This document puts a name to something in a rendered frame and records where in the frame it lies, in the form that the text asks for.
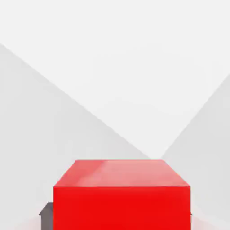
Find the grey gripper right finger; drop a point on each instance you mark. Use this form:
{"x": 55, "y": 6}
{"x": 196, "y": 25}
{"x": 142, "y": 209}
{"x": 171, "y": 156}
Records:
{"x": 193, "y": 226}

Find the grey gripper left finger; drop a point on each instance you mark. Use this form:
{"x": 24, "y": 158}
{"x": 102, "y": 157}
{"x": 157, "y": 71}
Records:
{"x": 47, "y": 218}

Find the small red cube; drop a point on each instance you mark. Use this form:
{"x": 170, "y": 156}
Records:
{"x": 122, "y": 206}

